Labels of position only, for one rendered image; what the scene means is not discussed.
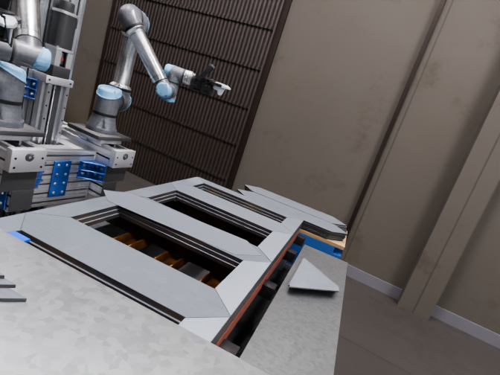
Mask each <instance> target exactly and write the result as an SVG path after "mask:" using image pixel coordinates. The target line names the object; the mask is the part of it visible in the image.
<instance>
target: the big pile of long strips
mask: <svg viewBox="0 0 500 375"><path fill-rule="evenodd" d="M244 186H245V190H239V189H237V191H236V192H237V193H240V194H242V195H244V196H247V197H249V198H251V199H254V200H257V201H258V202H262V203H263V204H266V205H269V206H271V207H273V208H276V209H278V210H280V211H283V212H286V213H288V214H291V215H293V216H295V217H298V218H300V219H303V220H304V221H303V224H302V226H301V229H303V230H305V231H308V232H310V233H312V234H314V235H317V236H319V237H322V238H324V239H326V240H336V241H343V240H344V238H345V237H346V236H347V233H346V232H347V230H346V229H347V226H346V225H345V224H344V223H342V222H340V221H339V220H337V219H336V218H335V217H332V216H330V215H328V214H324V213H322V212H320V211H317V210H315V209H312V208H309V207H307V206H305V205H302V204H300V203H297V202H294V201H292V200H290V199H287V198H285V197H282V196H279V195H277V194H275V193H272V192H270V191H267V190H264V189H262V188H260V187H254V186H250V185H244Z"/></svg>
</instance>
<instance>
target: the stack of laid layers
mask: <svg viewBox="0 0 500 375"><path fill-rule="evenodd" d="M194 187H195V188H199V189H200V190H203V191H205V192H208V193H211V194H213V195H215V196H218V197H220V198H222V199H225V200H227V201H229V202H232V203H234V204H236V205H239V206H241V207H244V208H246V209H249V210H250V211H253V212H255V213H258V214H260V215H263V216H265V217H268V218H270V219H273V220H274V221H277V222H280V223H282V222H283V221H284V220H285V219H286V217H284V216H282V215H280V214H277V213H275V212H273V211H270V210H268V209H265V208H262V207H260V206H258V205H256V204H253V203H251V202H248V201H246V200H244V199H241V198H239V197H236V196H234V195H231V194H229V193H226V192H224V191H222V190H219V189H217V188H215V187H211V186H210V185H207V184H205V183H203V184H200V185H194ZM141 197H142V196H141ZM142 198H145V199H148V200H150V201H152V202H154V203H157V204H159V205H162V206H164V207H166V208H169V207H167V206H165V205H163V203H165V202H169V201H173V200H177V201H179V202H182V203H184V204H186V205H189V206H191V207H193V208H195V209H198V210H200V211H202V212H205V213H207V214H210V215H211V216H213V217H216V218H218V219H221V220H223V221H225V222H228V223H230V224H232V225H235V226H237V227H239V228H241V229H243V230H246V231H248V232H251V233H253V234H255V235H257V236H259V237H262V238H264V239H266V238H267V237H268V236H269V235H270V234H271V233H272V231H270V230H269V229H267V228H264V227H262V226H259V225H257V224H254V223H253V222H249V221H248V220H246V219H243V218H241V217H238V216H236V215H233V214H231V213H229V212H227V211H224V210H222V209H220V208H217V207H215V206H213V205H210V204H208V203H206V202H203V201H201V200H199V199H196V198H194V197H192V196H189V195H187V194H185V193H182V192H180V191H177V190H175V191H171V192H168V193H163V194H160V195H157V196H151V197H148V198H147V197H142ZM169 209H171V210H173V211H176V210H174V209H172V208H169ZM176 212H178V211H176ZM179 213H180V214H182V213H181V212H179ZM184 215H185V214H184ZM116 217H122V218H124V219H126V220H128V221H130V222H132V223H135V224H136V225H139V226H141V227H142V228H145V229H147V230H149V231H151V232H153V233H155V234H157V235H159V236H161V237H164V238H166V239H168V240H170V241H172V242H174V243H177V244H179V245H180V246H183V247H185V248H186V249H189V250H191V251H194V252H196V253H197V254H200V255H202V256H204V257H206V258H208V259H210V260H212V261H214V262H216V263H219V264H221V265H223V266H225V267H227V268H229V269H232V270H234V269H235V268H236V267H237V266H238V265H239V264H240V263H241V262H242V261H243V260H247V261H257V262H267V263H271V264H270V265H269V267H268V268H267V269H266V271H265V272H264V273H263V274H262V275H261V277H260V278H259V280H258V281H257V283H256V284H255V285H254V286H253V287H252V289H251V290H250V291H249V293H248V294H247V296H246V297H245V298H244V299H243V301H242V302H241V303H240V305H239V306H238V307H237V308H236V310H235V311H234V312H233V314H232V315H231V317H230V318H229V319H228V320H227V322H226V323H225V324H224V325H223V327H222V328H221V330H220V331H219V332H218V334H217V335H216V336H215V337H214V339H213V340H212V341H211V343H212V344H216V343H217V342H218V341H219V339H220V338H221V336H222V335H223V333H224V332H225V331H226V330H227V328H228V326H229V325H230V324H231V322H232V321H233V320H234V319H235V317H236V316H237V314H238V313H239V311H241V309H242V308H243V306H244V305H245V303H246V302H247V300H248V299H249V298H250V297H251V295H252V294H253V292H254V291H255V290H256V288H257V287H258V286H259V284H260V283H261V281H262V280H263V279H264V278H265V276H266V275H267V273H268V272H269V270H270V269H271V268H272V267H273V265H274V264H275V262H276V261H277V259H278V258H279V257H280V256H281V254H282V253H283V251H284V250H285V248H286V247H287V246H288V245H289V243H290V242H291V240H292V239H293V237H294V236H295V235H296V234H297V232H298V231H299V229H300V228H301V226H302V224H303V222H302V223H301V224H300V225H299V227H298V228H297V230H296V231H295V233H294V234H293V235H292V236H291V237H290V239H289V240H288V241H287V243H286V244H285V246H284V247H283V248H282V249H281V251H280V252H279V253H278V255H277V256H276V257H275V259H274V260H273V261H272V262H271V261H270V259H269V258H268V257H267V256H266V255H265V254H264V253H263V252H262V251H261V250H260V249H259V248H258V247H257V246H254V245H252V244H251V243H250V244H251V245H252V246H253V247H254V248H255V249H256V250H257V251H258V252H259V253H260V254H261V256H257V255H236V254H232V253H230V252H228V251H225V250H222V249H220V248H217V247H216V246H212V245H211V244H208V243H206V242H203V241H201V240H198V239H196V238H194V237H192V236H189V235H187V234H184V233H182V232H180V231H177V230H175V229H173V228H170V227H168V226H166V225H162V224H161V223H159V222H156V221H154V220H151V219H148V218H146V217H143V216H142V215H140V214H137V213H135V212H132V211H130V210H127V209H125V208H122V207H121V206H119V205H116V206H113V207H110V208H105V209H102V210H99V211H93V212H90V213H87V214H82V215H79V216H75V217H72V218H73V219H75V220H77V221H79V222H81V223H83V224H85V225H87V226H90V225H94V224H97V223H100V222H104V221H107V220H110V219H114V218H116ZM17 232H18V233H20V234H22V235H24V236H26V237H27V238H29V239H31V240H30V242H27V243H28V244H30V245H31V246H33V247H35V248H37V249H39V250H40V251H43V252H45V253H46V254H48V255H50V256H52V257H54V258H56V259H58V260H59V261H61V262H63V263H65V264H66V265H68V266H70V267H72V268H74V269H76V270H77V271H79V272H82V273H83V274H84V275H87V276H89V277H90V278H93V279H94V280H96V281H98V282H100V283H102V284H103V285H105V286H107V287H109V288H111V289H113V290H115V291H116V292H119V293H120V294H122V295H124V296H126V297H128V298H129V299H131V300H133V301H135V302H137V303H139V304H140V305H142V306H144V307H146V308H148V309H149V310H152V311H153V312H155V313H157V314H159V315H161V316H163V317H165V318H166V319H168V320H170V321H172V322H174V323H175V324H179V323H180V322H181V321H182V320H183V319H184V318H185V317H184V316H182V315H179V314H178V313H176V312H174V311H172V310H170V309H168V308H166V307H164V306H162V305H161V304H159V303H157V302H155V301H153V300H151V299H149V298H148V297H146V296H144V295H142V294H140V293H138V292H136V291H135V290H133V289H130V288H129V287H127V286H125V285H123V284H122V283H119V282H117V281H115V280H114V279H112V278H110V277H108V276H106V275H104V274H103V273H101V272H99V271H97V270H95V269H93V268H91V267H90V266H87V265H86V264H84V263H81V262H80V261H79V260H76V259H74V258H73V257H70V256H68V255H67V254H65V253H63V252H61V251H59V250H57V249H55V248H54V247H52V246H50V245H48V244H46V243H44V242H42V241H41V240H38V239H37V238H35V237H32V236H31V235H29V234H27V233H25V232H23V231H21V229H20V231H17Z"/></svg>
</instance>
